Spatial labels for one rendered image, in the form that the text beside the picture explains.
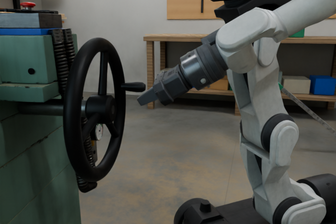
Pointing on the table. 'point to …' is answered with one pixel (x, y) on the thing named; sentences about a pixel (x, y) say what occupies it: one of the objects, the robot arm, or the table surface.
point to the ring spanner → (36, 11)
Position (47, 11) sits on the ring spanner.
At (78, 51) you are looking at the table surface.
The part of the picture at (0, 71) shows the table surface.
